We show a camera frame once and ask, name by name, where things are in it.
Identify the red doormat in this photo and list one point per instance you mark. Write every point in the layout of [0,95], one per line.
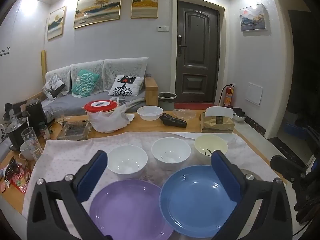
[195,105]

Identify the glass tray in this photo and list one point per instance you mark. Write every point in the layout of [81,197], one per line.
[73,131]

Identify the grey trash bin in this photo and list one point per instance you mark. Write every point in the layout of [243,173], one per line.
[167,101]

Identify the tall printed drinking glass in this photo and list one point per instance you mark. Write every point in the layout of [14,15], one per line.
[31,142]

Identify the pink dotted table cloth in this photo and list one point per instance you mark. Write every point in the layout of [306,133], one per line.
[70,155]

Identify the brown paper tissue pack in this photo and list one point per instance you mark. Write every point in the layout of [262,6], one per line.
[217,123]

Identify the dark brown door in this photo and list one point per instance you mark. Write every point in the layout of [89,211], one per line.
[197,47]

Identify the narrow landscape painting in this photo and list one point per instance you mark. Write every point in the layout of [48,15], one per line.
[56,22]

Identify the black foil packet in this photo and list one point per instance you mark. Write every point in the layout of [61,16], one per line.
[173,121]

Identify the grey sofa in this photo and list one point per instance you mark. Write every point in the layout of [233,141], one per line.
[67,102]

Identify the teal leaf print pillow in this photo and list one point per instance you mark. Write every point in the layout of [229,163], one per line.
[85,82]

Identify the black hair claw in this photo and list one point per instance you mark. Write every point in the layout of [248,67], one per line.
[12,167]

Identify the white plastic bowl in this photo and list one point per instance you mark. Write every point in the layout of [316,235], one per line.
[150,112]

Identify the wooden pole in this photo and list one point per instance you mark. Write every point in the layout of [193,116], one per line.
[44,65]

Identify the mountain canvas picture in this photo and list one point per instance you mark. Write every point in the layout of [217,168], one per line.
[252,17]

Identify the cream ceramic bowl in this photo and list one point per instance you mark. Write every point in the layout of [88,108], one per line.
[212,142]

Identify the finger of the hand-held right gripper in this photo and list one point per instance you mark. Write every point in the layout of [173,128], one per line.
[285,166]

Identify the white mug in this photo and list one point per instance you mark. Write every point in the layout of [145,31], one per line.
[26,152]

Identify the wine glass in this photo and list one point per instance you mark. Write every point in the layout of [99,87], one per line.
[58,115]

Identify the blue plate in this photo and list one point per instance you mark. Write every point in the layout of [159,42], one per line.
[197,200]

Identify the red lid container in bag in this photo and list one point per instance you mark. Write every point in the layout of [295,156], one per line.
[107,122]

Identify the red lidded container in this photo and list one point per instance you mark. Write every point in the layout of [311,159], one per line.
[101,105]

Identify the white light switch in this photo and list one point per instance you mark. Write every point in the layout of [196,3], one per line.
[162,28]

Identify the red fire extinguisher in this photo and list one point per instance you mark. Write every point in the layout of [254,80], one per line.
[229,96]

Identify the gold tree painting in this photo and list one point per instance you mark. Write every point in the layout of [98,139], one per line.
[145,2]

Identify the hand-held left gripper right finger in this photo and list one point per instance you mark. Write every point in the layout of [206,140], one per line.
[225,177]

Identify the red snack packet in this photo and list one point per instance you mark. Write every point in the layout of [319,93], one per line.
[18,180]

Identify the white lace sofa cover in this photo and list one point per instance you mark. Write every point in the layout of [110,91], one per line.
[120,67]

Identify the small green capped bottle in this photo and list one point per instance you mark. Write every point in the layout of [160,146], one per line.
[45,131]

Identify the black and white pillow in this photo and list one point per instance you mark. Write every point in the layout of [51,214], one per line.
[53,86]

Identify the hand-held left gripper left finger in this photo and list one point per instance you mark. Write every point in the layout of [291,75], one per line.
[92,175]

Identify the wide landscape painting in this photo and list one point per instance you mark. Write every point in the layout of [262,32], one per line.
[98,8]

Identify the white and black helmet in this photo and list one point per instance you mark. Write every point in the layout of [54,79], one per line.
[238,115]

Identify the dark pot with lid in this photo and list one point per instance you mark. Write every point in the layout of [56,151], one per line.
[16,132]

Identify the white ceramic bowl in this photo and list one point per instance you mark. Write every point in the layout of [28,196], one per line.
[171,152]
[127,161]

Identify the black electric kettle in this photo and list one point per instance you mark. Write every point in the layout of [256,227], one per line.
[35,112]

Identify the white tree print pillow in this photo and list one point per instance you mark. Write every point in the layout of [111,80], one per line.
[126,86]

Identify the clear plastic lid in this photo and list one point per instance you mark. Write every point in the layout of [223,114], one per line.
[185,113]

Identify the purple plate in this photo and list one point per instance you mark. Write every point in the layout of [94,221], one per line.
[127,210]

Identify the white wall panel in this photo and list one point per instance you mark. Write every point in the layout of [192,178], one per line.
[255,93]

